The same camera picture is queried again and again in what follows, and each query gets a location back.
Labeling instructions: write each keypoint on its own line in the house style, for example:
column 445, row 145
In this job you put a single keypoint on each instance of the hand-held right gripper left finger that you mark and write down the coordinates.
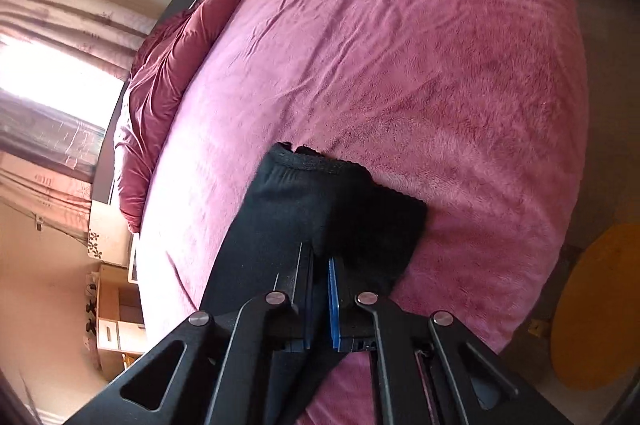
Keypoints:
column 306, row 305

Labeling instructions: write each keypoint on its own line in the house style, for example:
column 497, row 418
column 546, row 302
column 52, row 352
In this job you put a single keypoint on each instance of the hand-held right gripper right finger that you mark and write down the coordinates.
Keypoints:
column 333, row 305

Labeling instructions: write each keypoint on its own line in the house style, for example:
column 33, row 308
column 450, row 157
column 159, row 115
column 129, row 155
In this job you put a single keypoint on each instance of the black pants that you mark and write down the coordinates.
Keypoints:
column 300, row 205

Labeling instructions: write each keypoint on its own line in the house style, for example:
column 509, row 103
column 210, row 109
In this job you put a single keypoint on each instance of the white framed board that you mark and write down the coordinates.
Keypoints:
column 134, row 260

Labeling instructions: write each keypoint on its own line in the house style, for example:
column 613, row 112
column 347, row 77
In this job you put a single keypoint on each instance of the wooden desk cabinet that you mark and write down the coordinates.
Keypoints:
column 117, row 305

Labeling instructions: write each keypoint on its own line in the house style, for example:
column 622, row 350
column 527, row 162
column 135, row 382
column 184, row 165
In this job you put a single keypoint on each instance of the white floral nightstand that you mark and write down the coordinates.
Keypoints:
column 107, row 230

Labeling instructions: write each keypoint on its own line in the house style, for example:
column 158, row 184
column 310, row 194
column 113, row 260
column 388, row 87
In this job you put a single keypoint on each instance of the dark headboard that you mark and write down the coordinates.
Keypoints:
column 105, row 155

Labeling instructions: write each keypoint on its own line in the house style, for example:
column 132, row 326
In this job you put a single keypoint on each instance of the pink fleece blanket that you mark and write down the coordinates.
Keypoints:
column 400, row 55

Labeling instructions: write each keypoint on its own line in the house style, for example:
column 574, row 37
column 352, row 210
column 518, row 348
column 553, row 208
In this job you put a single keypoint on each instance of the yellow round stool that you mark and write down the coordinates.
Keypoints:
column 600, row 305

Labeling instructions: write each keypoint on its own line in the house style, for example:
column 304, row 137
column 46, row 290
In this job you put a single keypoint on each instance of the dark red duvet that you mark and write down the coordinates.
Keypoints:
column 165, row 70

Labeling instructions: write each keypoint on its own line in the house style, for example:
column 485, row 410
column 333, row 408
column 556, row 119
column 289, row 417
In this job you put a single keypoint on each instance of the bright window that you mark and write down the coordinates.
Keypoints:
column 50, row 75

